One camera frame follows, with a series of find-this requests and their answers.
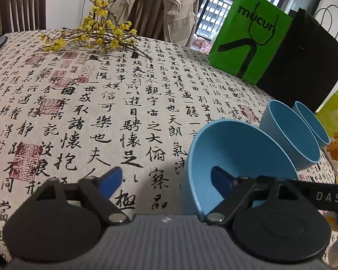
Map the black paper bag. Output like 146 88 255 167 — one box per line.
256 5 338 113

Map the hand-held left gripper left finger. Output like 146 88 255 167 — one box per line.
34 166 130 227

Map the calligraphy print tablecloth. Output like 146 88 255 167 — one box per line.
0 29 338 262

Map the yellow-green snack box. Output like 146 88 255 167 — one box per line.
315 88 338 162

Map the pink soft item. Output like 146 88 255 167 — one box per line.
193 35 212 53

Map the yellow flower branch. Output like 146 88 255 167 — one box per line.
39 0 153 60

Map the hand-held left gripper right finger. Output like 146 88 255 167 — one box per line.
204 166 318 226

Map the blue bowl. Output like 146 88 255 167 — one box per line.
292 101 331 149
181 119 299 223
259 100 321 171

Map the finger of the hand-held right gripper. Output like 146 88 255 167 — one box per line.
287 179 313 203

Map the green paper bag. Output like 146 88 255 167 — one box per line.
208 0 294 85

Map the beige jacket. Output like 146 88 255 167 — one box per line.
105 0 200 48

